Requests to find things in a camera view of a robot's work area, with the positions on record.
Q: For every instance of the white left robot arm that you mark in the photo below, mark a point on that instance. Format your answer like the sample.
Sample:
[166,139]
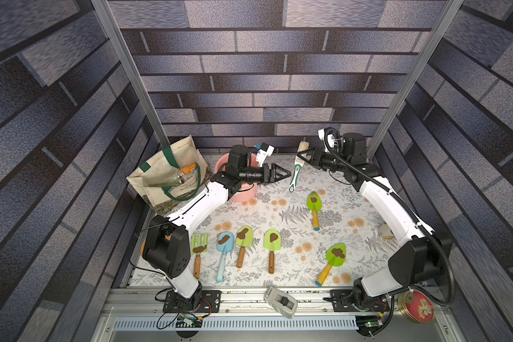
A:
[167,245]

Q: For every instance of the green hand rake wooden handle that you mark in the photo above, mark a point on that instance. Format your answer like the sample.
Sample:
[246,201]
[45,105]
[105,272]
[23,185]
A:
[198,247]

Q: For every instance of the cream canvas tote bag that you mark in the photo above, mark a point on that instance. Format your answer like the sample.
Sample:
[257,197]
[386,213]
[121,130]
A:
[172,176]

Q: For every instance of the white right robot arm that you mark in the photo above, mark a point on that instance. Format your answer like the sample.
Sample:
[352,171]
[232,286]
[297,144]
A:
[421,263]

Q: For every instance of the pink plastic bucket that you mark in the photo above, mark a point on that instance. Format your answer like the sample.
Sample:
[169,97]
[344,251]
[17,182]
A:
[246,193]

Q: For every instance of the green shovel brown handle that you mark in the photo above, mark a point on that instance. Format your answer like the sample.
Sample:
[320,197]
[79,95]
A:
[272,243]

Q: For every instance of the round red gold tin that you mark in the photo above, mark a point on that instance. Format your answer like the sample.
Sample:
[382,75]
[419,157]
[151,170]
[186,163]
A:
[416,307]

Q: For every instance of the blue trowel with soil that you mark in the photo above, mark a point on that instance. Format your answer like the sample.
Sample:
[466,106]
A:
[226,241]

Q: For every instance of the green trowel yellow blue handle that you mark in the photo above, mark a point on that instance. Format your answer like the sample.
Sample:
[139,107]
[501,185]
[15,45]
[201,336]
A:
[315,205]

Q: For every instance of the green trowel brown handle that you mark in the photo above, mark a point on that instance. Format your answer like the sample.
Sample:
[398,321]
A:
[244,239]

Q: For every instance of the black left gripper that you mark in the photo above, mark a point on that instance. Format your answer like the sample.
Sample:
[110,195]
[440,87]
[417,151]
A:
[268,175]

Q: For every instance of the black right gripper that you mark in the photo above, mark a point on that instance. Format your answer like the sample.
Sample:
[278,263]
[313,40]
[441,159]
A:
[314,157]

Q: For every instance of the white green hand brush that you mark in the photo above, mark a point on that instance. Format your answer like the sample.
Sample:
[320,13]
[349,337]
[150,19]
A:
[298,164]

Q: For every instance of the grey tape dispenser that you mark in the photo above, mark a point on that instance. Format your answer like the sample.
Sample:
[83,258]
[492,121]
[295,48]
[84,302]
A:
[282,302]

